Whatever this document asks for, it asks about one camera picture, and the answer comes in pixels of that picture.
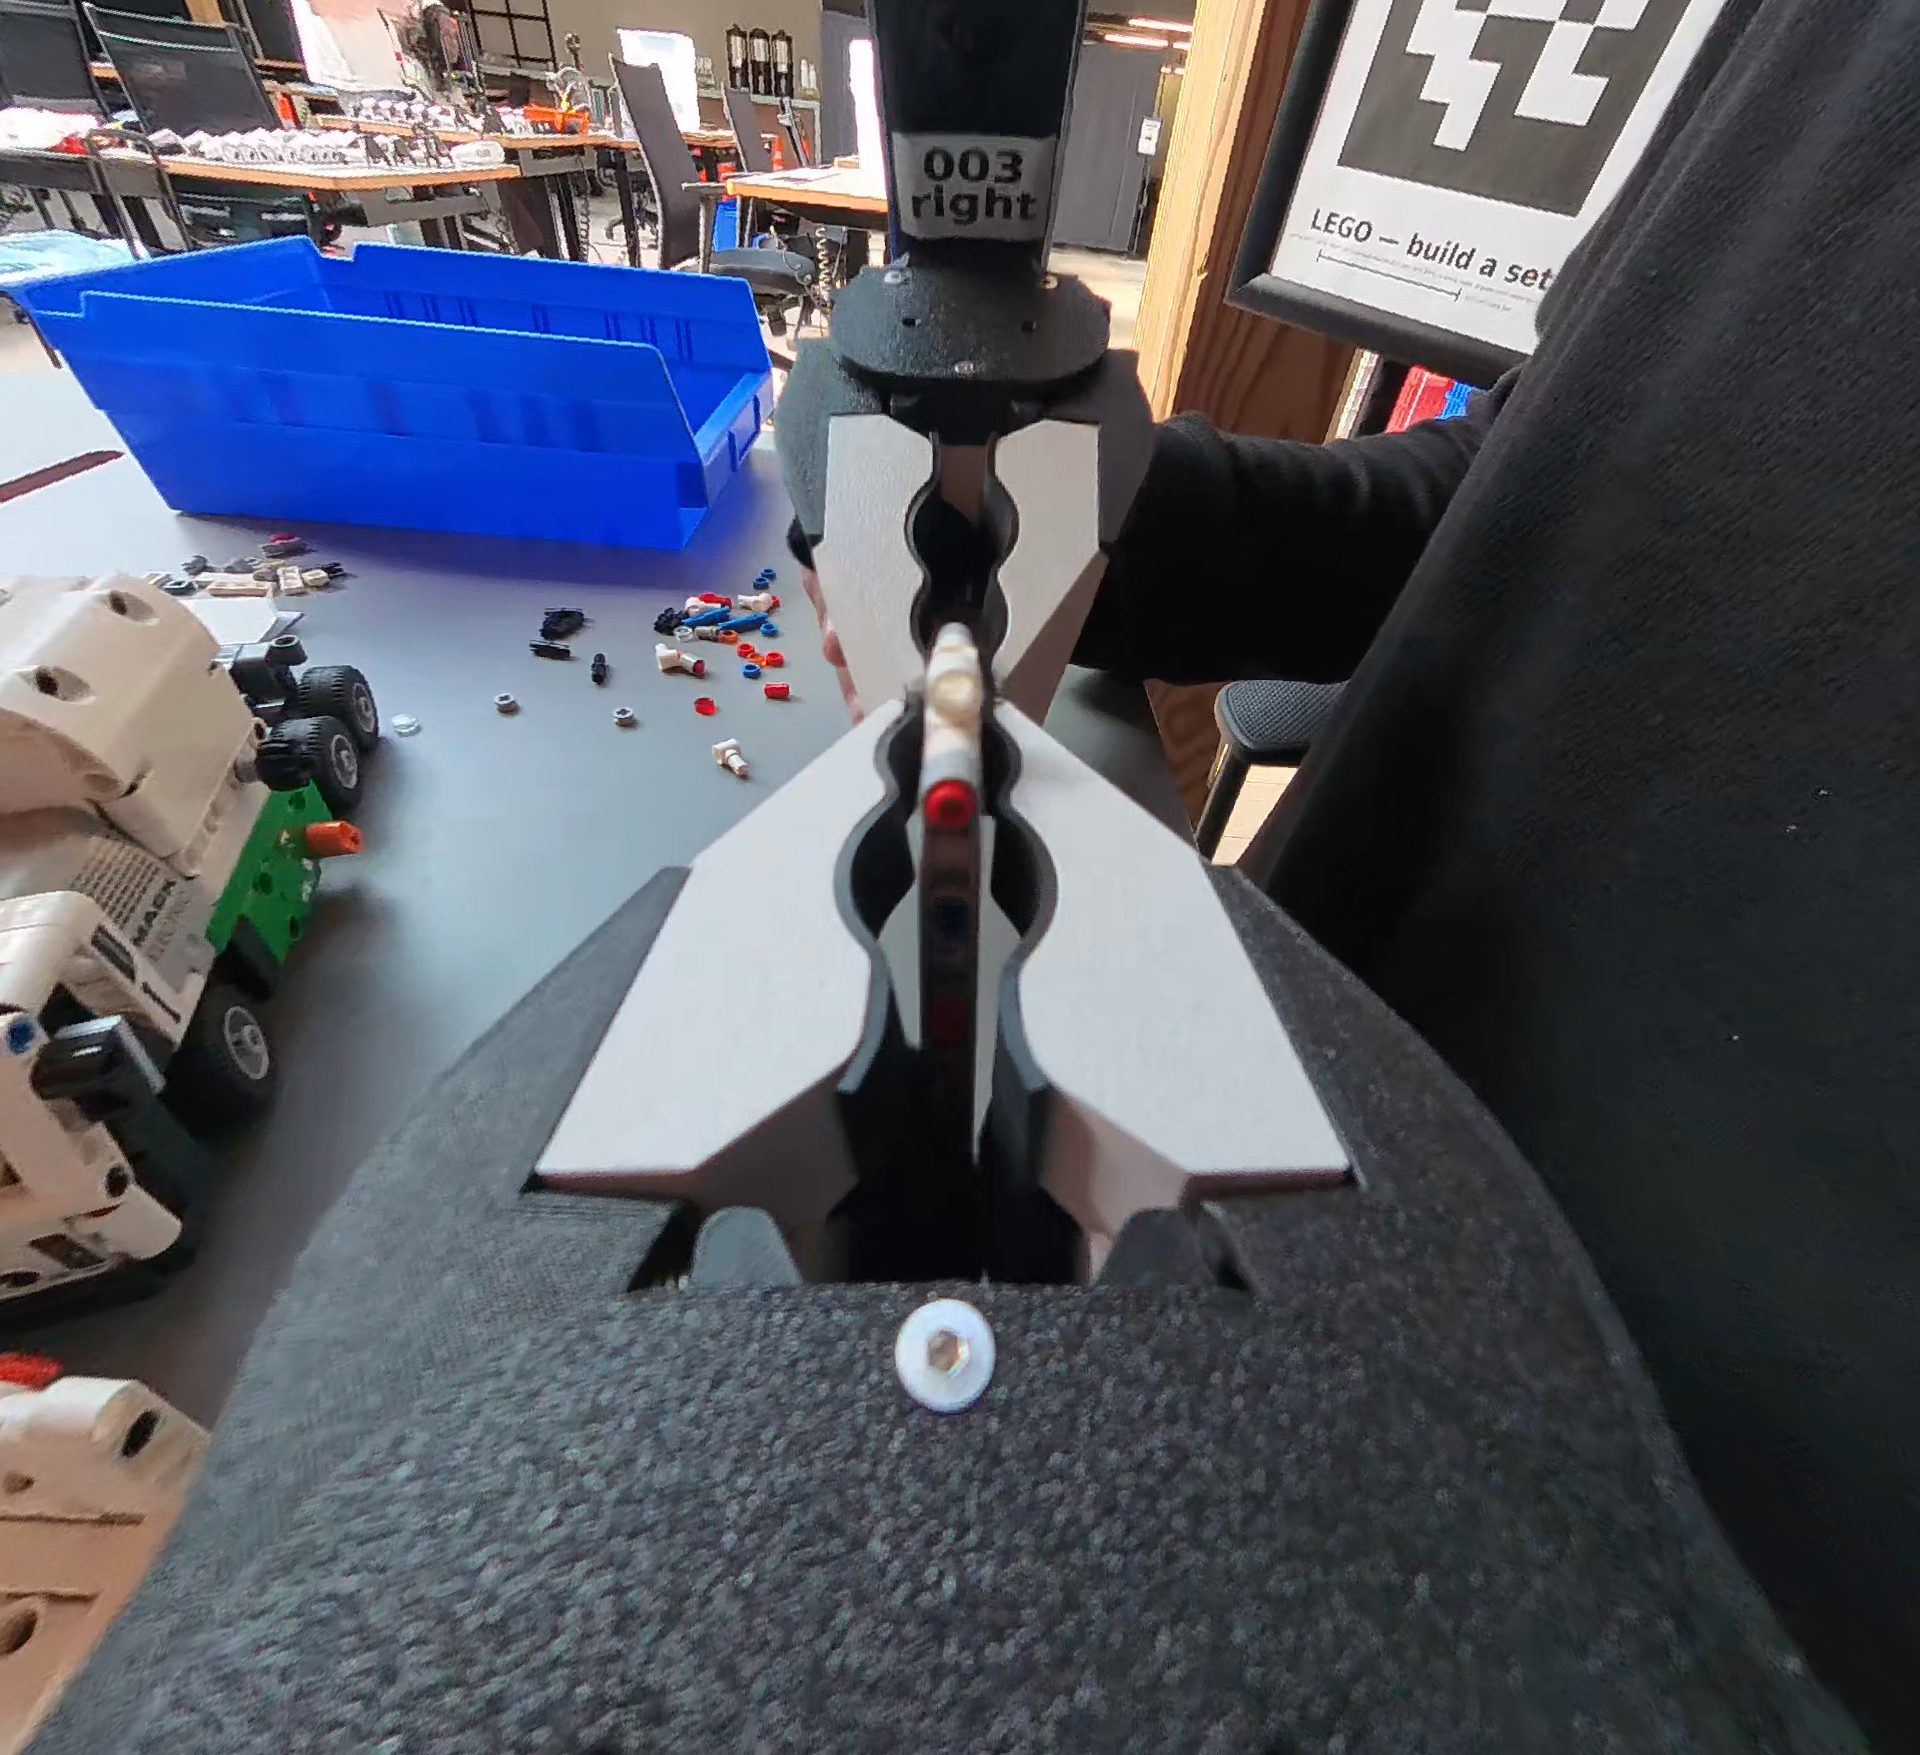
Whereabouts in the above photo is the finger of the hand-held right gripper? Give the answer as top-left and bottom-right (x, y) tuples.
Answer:
(973, 411), (1111, 724)
(822, 411), (941, 724)

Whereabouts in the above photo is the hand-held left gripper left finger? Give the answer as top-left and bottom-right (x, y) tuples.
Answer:
(532, 700), (919, 1281)

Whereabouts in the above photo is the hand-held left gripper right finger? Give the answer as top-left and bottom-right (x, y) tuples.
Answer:
(974, 703), (1359, 1281)

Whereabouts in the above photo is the lego beam assembly with pins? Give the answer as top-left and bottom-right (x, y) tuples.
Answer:
(899, 720), (1005, 1158)

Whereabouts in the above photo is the white lego container body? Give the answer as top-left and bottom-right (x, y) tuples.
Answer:
(0, 1349), (212, 1755)

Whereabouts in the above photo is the pile of coloured lego pieces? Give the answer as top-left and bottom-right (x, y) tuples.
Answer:
(651, 567), (792, 710)

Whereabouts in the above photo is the cluster of grey lego pieces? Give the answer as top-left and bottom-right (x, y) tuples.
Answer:
(141, 533), (350, 601)

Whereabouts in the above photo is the white and green lego truck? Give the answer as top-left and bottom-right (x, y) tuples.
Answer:
(0, 571), (383, 1329)

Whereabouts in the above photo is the person's right hand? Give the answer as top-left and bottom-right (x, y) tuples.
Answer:
(802, 567), (869, 723)

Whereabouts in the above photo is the short wooden desk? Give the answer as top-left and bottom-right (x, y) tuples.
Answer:
(723, 158), (889, 230)

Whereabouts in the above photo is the black padded chair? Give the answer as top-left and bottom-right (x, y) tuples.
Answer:
(1192, 681), (1351, 864)

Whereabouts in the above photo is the black high-back office chair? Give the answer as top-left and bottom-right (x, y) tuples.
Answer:
(607, 57), (723, 273)

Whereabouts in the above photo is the framed marker sign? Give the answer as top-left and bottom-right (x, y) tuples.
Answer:
(1226, 0), (1824, 384)

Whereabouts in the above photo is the blue plastic bin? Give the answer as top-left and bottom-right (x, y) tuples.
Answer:
(0, 236), (778, 556)

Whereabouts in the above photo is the long wooden desk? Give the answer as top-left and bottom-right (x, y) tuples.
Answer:
(91, 128), (527, 254)

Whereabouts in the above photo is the black mesh office chair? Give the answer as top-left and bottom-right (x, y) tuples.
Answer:
(0, 0), (107, 116)
(82, 3), (283, 137)

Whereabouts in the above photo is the wooden post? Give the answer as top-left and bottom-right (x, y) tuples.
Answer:
(1131, 0), (1359, 439)

